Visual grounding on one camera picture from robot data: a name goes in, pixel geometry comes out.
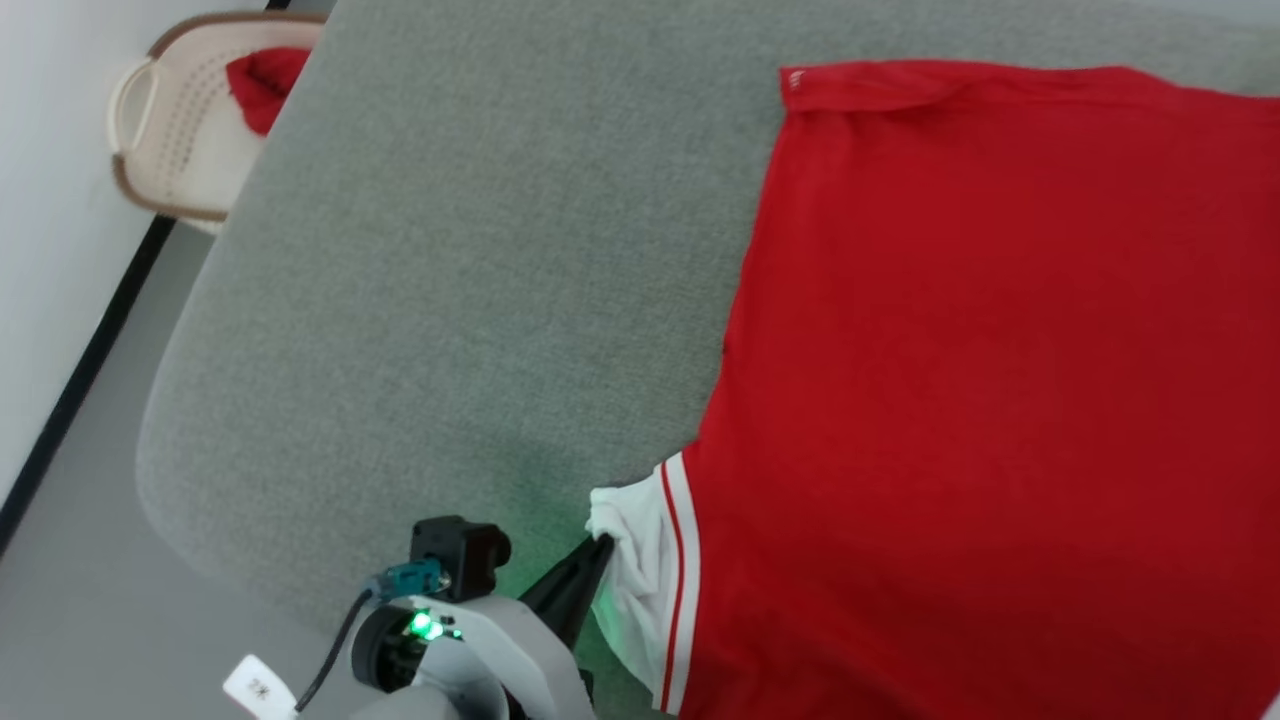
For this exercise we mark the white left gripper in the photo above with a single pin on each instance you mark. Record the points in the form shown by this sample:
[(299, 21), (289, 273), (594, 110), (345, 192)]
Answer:
[(530, 665)]

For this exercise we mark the red and white jersey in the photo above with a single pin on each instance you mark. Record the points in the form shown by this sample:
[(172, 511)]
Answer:
[(1000, 400)]

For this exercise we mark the red cloth in basket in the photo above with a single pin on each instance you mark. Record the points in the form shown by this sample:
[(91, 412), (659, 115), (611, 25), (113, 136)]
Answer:
[(262, 85)]

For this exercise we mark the beige laundry basket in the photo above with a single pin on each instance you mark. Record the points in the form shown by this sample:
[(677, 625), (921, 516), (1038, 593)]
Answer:
[(180, 140)]

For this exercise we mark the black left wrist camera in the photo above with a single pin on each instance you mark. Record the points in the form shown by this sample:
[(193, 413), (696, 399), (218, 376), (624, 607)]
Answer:
[(465, 550)]

